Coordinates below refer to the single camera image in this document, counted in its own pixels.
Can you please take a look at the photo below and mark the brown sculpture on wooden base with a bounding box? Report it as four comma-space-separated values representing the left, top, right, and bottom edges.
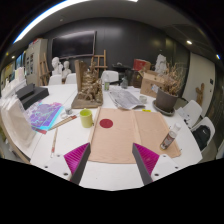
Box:
70, 59, 104, 110

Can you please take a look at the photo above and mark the large white canvas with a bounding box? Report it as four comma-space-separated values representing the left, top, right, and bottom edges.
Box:
0, 95, 38, 149

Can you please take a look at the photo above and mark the flat round red coaster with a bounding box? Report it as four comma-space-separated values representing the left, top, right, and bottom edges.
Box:
99, 118, 114, 129

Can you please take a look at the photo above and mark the large black box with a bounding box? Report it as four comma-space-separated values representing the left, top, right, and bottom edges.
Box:
20, 87, 50, 111

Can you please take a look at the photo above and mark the beige cabinet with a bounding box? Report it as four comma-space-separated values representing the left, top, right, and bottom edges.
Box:
24, 38, 49, 87

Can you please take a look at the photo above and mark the cardboard box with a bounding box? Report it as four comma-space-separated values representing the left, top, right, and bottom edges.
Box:
139, 69, 167, 99

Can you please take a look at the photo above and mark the thin wooden stick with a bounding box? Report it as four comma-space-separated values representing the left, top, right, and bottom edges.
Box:
50, 128, 59, 158

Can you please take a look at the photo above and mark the black backpack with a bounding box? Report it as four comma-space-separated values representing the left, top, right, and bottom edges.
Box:
192, 124, 211, 152

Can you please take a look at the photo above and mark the long ceiling light strip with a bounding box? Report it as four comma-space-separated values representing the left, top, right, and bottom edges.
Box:
13, 0, 139, 44

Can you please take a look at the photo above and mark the yellow-green mug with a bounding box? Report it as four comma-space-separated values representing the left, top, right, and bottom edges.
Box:
79, 108, 95, 129

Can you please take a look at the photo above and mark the small black box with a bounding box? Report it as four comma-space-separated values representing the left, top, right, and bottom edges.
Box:
14, 83, 36, 100

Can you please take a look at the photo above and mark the wooden figure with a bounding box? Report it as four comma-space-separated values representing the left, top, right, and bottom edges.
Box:
195, 83, 205, 107

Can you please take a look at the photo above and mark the white chair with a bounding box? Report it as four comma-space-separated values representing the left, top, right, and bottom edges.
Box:
189, 116, 216, 153
64, 73, 78, 85
176, 99, 204, 129
48, 74, 63, 86
100, 70, 120, 84

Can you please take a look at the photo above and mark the white plaster bust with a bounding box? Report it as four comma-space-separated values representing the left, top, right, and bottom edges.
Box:
50, 56, 64, 76
62, 60, 73, 79

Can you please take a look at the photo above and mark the grey plant saucer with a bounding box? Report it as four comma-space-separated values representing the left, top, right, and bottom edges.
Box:
152, 99, 176, 117

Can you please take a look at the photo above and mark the stack of white panels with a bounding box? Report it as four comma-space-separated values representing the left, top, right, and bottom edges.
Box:
0, 66, 27, 98

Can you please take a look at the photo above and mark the clear bottle with white cap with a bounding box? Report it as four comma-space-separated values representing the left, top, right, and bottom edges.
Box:
159, 122, 183, 151

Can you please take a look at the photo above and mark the dried plant in grey pot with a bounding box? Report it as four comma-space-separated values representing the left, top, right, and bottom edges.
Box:
155, 63, 188, 114

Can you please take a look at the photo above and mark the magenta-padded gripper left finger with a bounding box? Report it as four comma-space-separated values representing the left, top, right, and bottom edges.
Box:
42, 142, 92, 185

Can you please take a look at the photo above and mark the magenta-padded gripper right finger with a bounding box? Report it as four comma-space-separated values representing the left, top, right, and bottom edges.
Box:
132, 142, 183, 186

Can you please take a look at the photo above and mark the white plaster sculpture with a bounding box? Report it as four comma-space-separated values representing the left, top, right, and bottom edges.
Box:
154, 53, 168, 76

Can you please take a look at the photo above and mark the tall wooden easel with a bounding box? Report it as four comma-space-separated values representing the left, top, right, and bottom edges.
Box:
38, 52, 52, 86

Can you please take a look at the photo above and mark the purple and teal print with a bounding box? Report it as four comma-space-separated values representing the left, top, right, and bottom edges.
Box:
25, 101, 64, 134

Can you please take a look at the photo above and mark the red box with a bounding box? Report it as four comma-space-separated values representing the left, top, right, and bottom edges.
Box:
132, 58, 152, 72

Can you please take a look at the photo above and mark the newspaper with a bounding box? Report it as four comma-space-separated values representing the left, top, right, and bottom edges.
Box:
108, 87, 147, 111

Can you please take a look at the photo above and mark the spray bottle with green label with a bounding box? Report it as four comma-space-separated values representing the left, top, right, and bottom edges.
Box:
103, 73, 111, 92

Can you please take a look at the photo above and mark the wooden brush with red band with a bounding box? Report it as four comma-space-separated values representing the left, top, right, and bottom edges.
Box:
48, 114, 79, 132

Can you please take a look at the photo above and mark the dark wall screen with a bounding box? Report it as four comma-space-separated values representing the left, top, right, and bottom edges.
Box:
51, 30, 97, 61

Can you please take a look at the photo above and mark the small wooden easel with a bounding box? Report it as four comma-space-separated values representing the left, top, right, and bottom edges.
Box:
89, 49, 109, 73

